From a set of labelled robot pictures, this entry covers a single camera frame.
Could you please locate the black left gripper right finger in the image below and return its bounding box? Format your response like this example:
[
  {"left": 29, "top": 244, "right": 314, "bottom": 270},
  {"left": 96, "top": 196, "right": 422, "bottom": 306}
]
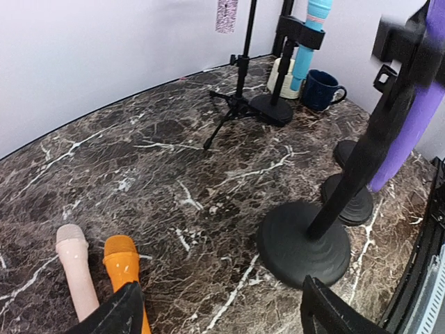
[{"left": 300, "top": 276, "right": 387, "bottom": 333}]

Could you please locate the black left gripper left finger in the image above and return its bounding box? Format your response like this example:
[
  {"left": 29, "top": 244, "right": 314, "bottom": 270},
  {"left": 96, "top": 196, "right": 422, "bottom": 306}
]
[{"left": 65, "top": 281, "right": 144, "bottom": 334}]

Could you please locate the orange microphone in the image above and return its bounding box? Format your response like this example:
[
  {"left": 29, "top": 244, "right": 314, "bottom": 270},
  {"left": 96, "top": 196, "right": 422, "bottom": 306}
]
[{"left": 102, "top": 235, "right": 152, "bottom": 334}]

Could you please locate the black round-base stand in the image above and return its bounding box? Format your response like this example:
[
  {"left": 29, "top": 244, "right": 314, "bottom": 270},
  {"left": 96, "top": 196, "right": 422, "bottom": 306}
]
[
  {"left": 321, "top": 173, "right": 373, "bottom": 226},
  {"left": 333, "top": 140, "right": 357, "bottom": 168},
  {"left": 257, "top": 1, "right": 444, "bottom": 289},
  {"left": 250, "top": 16, "right": 305, "bottom": 127}
]

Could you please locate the pink microphone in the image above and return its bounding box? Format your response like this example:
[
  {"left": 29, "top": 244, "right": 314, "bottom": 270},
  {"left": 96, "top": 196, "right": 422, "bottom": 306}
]
[{"left": 56, "top": 224, "right": 99, "bottom": 322}]

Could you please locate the purple microphone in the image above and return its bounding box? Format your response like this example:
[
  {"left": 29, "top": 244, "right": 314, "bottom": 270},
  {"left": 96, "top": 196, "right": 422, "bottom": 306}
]
[{"left": 368, "top": 1, "right": 444, "bottom": 192}]

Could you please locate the black round-base stand, blue mic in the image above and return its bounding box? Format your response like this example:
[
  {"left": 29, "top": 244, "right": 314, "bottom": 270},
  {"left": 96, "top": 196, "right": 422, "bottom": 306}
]
[{"left": 250, "top": 16, "right": 305, "bottom": 127}]

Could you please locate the black tripod microphone stand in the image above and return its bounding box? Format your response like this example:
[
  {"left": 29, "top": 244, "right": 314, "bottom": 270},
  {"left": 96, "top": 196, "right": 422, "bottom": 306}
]
[{"left": 203, "top": 0, "right": 257, "bottom": 150}]

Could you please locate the light blue microphone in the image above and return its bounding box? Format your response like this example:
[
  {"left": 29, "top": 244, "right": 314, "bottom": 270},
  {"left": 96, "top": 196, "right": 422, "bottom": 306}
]
[{"left": 290, "top": 0, "right": 333, "bottom": 91}]

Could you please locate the glitter silver microphone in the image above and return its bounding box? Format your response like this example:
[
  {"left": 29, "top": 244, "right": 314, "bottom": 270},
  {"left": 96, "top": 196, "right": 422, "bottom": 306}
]
[{"left": 216, "top": 0, "right": 238, "bottom": 34}]

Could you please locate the cream ceramic mug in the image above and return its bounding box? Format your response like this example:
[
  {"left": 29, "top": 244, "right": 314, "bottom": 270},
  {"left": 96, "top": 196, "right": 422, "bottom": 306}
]
[{"left": 266, "top": 57, "right": 302, "bottom": 101}]

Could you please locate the dark blue ceramic mug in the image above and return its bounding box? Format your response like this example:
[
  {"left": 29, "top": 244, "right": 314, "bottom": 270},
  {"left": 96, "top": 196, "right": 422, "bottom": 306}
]
[{"left": 300, "top": 70, "right": 347, "bottom": 111}]

